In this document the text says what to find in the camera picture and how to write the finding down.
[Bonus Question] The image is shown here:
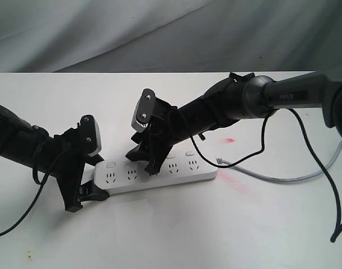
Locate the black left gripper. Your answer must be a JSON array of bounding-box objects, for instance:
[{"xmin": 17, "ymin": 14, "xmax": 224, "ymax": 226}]
[{"xmin": 52, "ymin": 126, "xmax": 110, "ymax": 213}]

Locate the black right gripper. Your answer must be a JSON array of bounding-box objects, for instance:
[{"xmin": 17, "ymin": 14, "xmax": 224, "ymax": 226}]
[{"xmin": 125, "ymin": 98, "xmax": 193, "ymax": 175}]

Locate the white five-outlet power strip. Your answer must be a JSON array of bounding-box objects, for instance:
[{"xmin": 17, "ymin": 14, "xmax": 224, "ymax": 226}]
[{"xmin": 94, "ymin": 150, "xmax": 218, "ymax": 195}]

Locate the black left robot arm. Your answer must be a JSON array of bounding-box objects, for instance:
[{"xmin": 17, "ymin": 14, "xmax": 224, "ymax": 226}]
[{"xmin": 0, "ymin": 105, "xmax": 110, "ymax": 212}]

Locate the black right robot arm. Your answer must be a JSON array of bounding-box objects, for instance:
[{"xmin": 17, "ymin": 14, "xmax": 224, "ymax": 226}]
[{"xmin": 126, "ymin": 72, "xmax": 342, "ymax": 175}]

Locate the white backdrop cloth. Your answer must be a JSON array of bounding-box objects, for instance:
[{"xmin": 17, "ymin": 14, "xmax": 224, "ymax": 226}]
[{"xmin": 0, "ymin": 1, "xmax": 342, "ymax": 72}]

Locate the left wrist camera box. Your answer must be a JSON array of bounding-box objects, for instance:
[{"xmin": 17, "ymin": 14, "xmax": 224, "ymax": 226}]
[{"xmin": 77, "ymin": 114, "xmax": 102, "ymax": 157}]

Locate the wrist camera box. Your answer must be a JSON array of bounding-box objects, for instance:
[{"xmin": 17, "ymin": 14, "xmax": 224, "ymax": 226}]
[
  {"xmin": 77, "ymin": 114, "xmax": 102, "ymax": 157},
  {"xmin": 131, "ymin": 89, "xmax": 156, "ymax": 133}
]

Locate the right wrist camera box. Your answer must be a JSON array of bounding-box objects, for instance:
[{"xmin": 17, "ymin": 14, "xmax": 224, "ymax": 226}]
[{"xmin": 131, "ymin": 89, "xmax": 156, "ymax": 133}]

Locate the grey power cable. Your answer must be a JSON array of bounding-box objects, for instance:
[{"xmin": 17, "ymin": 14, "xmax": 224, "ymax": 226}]
[{"xmin": 215, "ymin": 141, "xmax": 342, "ymax": 184}]

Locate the black left camera cable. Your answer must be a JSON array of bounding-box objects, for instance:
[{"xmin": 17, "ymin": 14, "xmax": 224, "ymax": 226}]
[{"xmin": 0, "ymin": 140, "xmax": 68, "ymax": 236}]

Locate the black camera cable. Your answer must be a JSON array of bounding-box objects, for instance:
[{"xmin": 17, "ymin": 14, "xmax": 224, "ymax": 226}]
[
  {"xmin": 0, "ymin": 140, "xmax": 68, "ymax": 236},
  {"xmin": 165, "ymin": 106, "xmax": 342, "ymax": 243}
]

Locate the black right camera cable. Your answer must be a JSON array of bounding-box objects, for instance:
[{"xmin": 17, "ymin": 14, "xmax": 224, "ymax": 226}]
[{"xmin": 165, "ymin": 106, "xmax": 342, "ymax": 243}]

